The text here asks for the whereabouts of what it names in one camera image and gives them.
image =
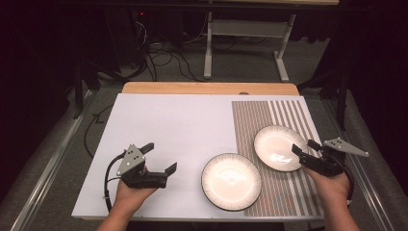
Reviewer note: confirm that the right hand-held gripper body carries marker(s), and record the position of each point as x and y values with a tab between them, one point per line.
330	162

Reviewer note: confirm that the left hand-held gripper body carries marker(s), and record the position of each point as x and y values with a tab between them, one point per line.
134	166

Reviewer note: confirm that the white plate with dark rim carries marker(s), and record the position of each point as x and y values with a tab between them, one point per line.
231	181
277	147

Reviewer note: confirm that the person's right hand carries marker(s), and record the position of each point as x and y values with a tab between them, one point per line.
333	187

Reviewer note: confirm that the person's left hand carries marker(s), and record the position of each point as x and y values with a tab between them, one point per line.
128	197

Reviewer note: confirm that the brown striped woven placemat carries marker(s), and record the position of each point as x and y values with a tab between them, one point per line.
282	192

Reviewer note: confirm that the black metal stand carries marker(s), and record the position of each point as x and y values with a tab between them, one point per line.
78	89
341	96

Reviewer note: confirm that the dark computer case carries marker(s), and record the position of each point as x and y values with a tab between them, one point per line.
144	35

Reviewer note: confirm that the aluminium floor rail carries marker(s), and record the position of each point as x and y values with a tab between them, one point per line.
369	189
48	166

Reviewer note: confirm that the white metal desk frame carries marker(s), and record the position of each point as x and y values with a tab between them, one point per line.
247	28

